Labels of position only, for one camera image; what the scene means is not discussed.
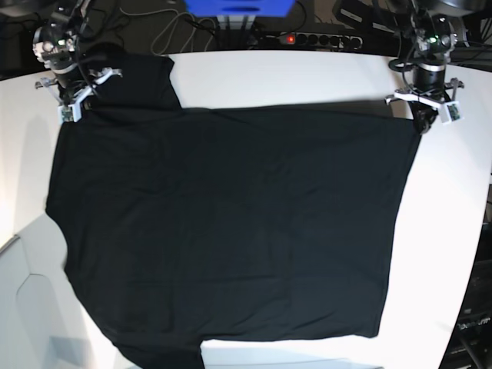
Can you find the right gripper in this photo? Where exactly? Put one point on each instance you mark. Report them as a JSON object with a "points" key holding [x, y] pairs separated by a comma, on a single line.
{"points": [[72, 83]]}

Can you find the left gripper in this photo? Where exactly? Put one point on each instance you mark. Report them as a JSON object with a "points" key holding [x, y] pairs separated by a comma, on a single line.
{"points": [[425, 88]]}

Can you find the black T-shirt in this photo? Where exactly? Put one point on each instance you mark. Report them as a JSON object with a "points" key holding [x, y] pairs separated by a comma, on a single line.
{"points": [[259, 224]]}

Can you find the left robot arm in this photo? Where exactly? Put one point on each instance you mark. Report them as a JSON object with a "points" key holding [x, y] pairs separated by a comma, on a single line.
{"points": [[431, 37]]}

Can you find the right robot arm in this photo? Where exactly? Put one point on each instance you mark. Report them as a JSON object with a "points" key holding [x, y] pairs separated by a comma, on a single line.
{"points": [[57, 46]]}

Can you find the black power strip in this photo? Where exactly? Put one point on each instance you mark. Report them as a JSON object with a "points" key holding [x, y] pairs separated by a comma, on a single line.
{"points": [[311, 41]]}

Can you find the blue plastic box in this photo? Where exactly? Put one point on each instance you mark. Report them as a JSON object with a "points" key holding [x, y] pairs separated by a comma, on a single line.
{"points": [[266, 8]]}

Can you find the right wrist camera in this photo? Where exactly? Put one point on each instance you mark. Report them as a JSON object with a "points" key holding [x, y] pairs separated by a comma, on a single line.
{"points": [[68, 113]]}

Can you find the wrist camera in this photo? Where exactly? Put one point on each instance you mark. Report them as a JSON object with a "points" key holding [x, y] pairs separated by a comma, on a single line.
{"points": [[68, 113], [450, 112]]}

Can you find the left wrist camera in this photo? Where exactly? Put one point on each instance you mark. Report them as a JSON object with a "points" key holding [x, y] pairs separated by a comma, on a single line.
{"points": [[450, 112]]}

